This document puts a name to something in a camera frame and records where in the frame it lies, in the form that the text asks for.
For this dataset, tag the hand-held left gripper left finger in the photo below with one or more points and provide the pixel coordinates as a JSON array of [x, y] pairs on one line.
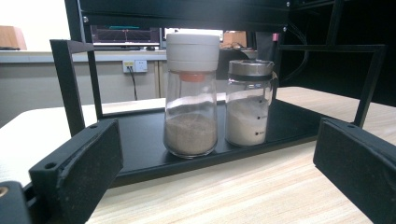
[[84, 174]]

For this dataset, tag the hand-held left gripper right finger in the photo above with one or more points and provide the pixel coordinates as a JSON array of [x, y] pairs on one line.
[[358, 161]]

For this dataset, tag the black metal two-tier rack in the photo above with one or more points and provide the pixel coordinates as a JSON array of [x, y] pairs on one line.
[[140, 140]]

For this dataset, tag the glass jar with white lid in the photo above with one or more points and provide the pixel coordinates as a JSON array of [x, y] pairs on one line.
[[191, 130]]

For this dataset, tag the grey counter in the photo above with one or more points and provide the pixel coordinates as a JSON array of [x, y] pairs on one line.
[[37, 56]]

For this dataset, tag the computer monitor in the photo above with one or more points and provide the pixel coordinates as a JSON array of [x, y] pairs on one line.
[[124, 34]]

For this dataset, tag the brown wooden box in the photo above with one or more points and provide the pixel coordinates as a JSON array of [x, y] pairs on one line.
[[11, 38]]

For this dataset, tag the brown cardboard box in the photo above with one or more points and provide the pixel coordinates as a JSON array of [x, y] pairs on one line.
[[234, 39]]

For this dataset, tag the white wall socket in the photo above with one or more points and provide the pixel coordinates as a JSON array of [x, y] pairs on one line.
[[135, 66]]

